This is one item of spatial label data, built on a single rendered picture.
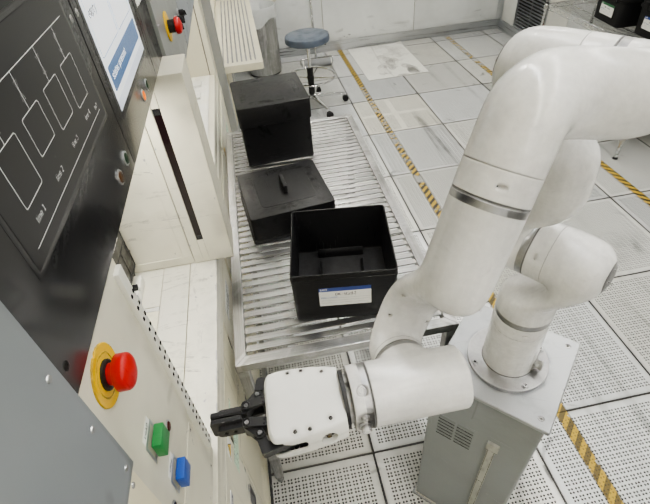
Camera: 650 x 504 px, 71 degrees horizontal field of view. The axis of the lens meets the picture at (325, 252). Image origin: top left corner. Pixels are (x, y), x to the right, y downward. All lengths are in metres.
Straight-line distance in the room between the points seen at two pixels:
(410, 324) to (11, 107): 0.52
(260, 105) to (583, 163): 1.31
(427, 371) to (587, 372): 1.70
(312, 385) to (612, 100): 0.47
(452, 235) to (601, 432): 1.68
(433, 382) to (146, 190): 0.86
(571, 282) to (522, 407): 0.37
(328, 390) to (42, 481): 0.33
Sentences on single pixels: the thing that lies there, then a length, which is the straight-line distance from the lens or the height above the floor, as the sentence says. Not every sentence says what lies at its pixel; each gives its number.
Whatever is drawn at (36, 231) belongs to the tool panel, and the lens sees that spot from 0.44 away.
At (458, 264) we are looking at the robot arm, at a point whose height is 1.39.
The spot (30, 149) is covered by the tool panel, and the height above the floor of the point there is 1.57.
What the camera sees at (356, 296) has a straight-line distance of 1.21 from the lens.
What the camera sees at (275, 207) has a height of 0.86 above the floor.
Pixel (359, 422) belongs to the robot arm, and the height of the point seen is 1.20.
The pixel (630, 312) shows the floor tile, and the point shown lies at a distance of 2.58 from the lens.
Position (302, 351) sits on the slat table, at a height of 0.76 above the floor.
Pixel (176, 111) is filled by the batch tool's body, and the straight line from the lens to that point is 1.10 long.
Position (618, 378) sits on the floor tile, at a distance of 2.31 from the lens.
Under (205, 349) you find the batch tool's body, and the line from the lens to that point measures 1.14.
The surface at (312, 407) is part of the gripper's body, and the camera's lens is 0.60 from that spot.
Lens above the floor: 1.75
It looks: 42 degrees down
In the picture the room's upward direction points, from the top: 6 degrees counter-clockwise
